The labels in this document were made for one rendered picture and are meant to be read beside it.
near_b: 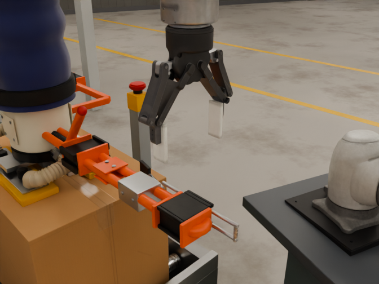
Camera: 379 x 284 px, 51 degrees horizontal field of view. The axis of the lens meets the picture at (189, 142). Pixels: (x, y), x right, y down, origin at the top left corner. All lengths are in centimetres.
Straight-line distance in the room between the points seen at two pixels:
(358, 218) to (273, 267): 103
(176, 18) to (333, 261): 84
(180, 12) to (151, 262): 84
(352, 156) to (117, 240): 70
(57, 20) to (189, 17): 53
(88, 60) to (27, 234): 329
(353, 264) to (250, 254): 116
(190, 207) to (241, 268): 152
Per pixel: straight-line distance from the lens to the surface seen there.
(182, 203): 74
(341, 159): 123
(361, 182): 122
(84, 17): 408
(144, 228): 115
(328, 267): 119
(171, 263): 144
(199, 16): 59
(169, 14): 61
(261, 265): 225
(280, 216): 133
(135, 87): 161
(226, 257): 228
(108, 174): 87
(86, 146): 99
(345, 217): 130
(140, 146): 170
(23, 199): 107
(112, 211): 104
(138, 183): 82
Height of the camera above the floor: 152
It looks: 26 degrees down
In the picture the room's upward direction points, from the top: straight up
